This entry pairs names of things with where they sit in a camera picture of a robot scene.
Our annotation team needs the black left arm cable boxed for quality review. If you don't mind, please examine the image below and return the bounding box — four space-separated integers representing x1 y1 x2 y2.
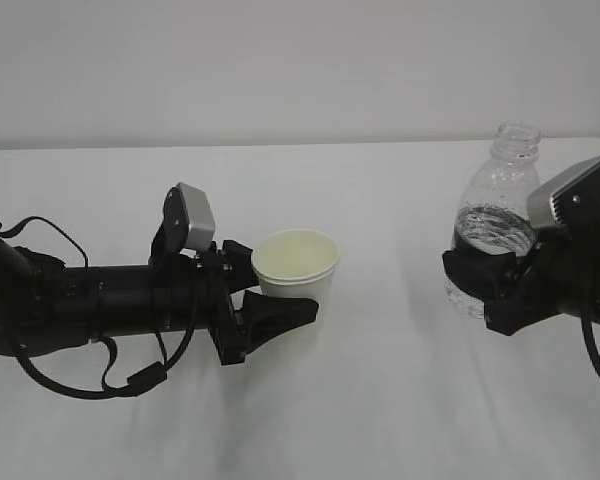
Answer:
0 215 218 400

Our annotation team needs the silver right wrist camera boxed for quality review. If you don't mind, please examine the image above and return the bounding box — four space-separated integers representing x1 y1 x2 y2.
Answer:
527 156 600 234

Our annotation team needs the white paper cup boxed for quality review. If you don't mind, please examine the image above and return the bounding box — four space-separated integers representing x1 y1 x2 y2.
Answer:
251 229 340 317

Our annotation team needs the clear water bottle green label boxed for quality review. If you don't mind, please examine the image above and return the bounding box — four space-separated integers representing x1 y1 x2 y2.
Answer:
444 121 541 320

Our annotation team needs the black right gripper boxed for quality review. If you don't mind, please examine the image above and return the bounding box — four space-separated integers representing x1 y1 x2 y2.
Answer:
442 237 580 336

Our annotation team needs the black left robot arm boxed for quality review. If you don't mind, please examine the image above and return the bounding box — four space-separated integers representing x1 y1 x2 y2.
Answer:
0 224 319 365

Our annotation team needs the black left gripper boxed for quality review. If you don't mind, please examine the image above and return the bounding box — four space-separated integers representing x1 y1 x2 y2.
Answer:
196 240 319 366

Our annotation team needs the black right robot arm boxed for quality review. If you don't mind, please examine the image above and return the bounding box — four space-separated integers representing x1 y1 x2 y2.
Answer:
442 232 600 336

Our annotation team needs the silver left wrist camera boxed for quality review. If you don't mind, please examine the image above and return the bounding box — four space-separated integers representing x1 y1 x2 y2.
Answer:
149 182 216 265

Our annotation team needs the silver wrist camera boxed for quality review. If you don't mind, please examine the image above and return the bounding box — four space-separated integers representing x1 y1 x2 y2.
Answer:
149 182 216 265
527 156 600 234

